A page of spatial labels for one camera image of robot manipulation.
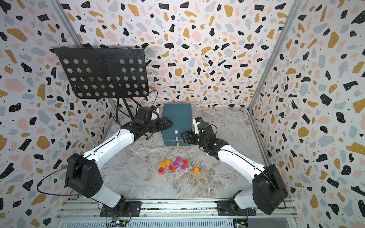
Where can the orange paint can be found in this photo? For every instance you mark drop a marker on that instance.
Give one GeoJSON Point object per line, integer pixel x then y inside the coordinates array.
{"type": "Point", "coordinates": [163, 164]}
{"type": "Point", "coordinates": [168, 162]}
{"type": "Point", "coordinates": [196, 171]}

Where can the teal drawer cabinet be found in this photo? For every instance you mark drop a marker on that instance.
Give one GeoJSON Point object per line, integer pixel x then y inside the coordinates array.
{"type": "Point", "coordinates": [181, 116]}

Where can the aluminium corner post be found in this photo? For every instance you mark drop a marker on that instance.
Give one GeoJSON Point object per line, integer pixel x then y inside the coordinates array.
{"type": "Point", "coordinates": [286, 28]}
{"type": "Point", "coordinates": [65, 21]}

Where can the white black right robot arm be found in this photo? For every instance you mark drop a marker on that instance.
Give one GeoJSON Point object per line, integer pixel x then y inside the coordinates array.
{"type": "Point", "coordinates": [268, 189]}

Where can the aluminium corner post right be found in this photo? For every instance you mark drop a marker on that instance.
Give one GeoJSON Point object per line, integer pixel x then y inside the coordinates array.
{"type": "Point", "coordinates": [286, 28]}

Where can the green circuit board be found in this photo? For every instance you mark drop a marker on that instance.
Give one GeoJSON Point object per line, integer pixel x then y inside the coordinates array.
{"type": "Point", "coordinates": [117, 223]}

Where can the aluminium corner post left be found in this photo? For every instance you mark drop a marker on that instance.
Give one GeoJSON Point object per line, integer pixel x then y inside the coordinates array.
{"type": "Point", "coordinates": [65, 21]}

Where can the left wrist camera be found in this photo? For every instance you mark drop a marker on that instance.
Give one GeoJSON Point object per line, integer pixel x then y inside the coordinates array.
{"type": "Point", "coordinates": [147, 113]}

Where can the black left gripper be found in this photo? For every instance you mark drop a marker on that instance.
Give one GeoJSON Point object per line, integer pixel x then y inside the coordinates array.
{"type": "Point", "coordinates": [161, 126]}

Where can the black perforated music stand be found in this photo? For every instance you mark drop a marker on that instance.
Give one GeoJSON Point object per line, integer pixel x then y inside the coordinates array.
{"type": "Point", "coordinates": [95, 73]}

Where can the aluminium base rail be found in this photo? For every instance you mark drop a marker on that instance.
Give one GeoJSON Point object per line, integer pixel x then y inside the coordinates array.
{"type": "Point", "coordinates": [174, 213]}

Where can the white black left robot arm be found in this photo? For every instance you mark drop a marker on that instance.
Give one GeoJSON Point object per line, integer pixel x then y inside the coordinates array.
{"type": "Point", "coordinates": [83, 171]}

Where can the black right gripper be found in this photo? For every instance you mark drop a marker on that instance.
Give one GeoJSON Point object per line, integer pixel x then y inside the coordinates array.
{"type": "Point", "coordinates": [189, 134]}

